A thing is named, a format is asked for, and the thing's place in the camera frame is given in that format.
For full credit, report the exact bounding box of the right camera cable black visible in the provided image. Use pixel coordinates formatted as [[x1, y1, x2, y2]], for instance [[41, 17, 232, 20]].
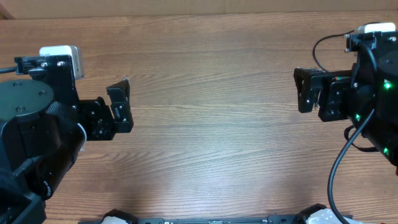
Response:
[[326, 40, 379, 224]]

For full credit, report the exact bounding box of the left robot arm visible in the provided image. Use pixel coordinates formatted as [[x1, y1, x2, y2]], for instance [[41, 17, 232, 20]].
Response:
[[1, 55, 134, 223]]

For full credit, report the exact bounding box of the left camera cable black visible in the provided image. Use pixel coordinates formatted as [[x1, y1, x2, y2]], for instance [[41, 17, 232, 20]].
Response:
[[0, 67, 17, 74]]

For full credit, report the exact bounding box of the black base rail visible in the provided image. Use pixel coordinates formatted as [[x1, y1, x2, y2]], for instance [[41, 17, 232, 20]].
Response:
[[77, 213, 355, 224]]

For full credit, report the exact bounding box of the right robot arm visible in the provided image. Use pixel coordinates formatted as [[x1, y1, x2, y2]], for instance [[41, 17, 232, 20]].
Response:
[[294, 30, 397, 223]]

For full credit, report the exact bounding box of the camera cable black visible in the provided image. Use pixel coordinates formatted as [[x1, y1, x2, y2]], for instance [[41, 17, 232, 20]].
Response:
[[0, 67, 17, 74], [326, 40, 379, 224]]

